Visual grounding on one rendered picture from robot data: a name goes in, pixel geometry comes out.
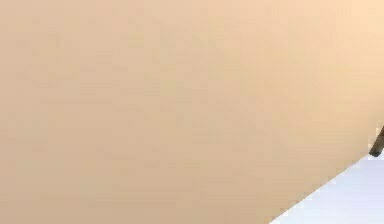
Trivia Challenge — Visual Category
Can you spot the dark brown furniture leg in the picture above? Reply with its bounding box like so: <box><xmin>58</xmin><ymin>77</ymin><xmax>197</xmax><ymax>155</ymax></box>
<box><xmin>368</xmin><ymin>125</ymin><xmax>384</xmax><ymax>158</ymax></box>

